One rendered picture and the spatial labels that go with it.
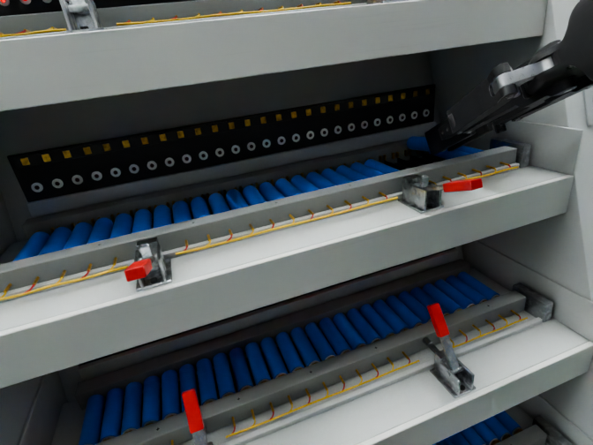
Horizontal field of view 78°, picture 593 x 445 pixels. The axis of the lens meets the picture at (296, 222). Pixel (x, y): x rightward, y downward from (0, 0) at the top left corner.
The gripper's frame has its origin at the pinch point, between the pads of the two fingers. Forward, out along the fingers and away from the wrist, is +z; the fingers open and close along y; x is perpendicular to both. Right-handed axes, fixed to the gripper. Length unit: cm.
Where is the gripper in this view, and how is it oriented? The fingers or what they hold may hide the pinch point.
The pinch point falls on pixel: (456, 131)
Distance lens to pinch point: 47.3
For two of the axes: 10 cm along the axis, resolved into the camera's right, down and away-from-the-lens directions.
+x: 2.6, 9.6, -0.7
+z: -2.3, 1.4, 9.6
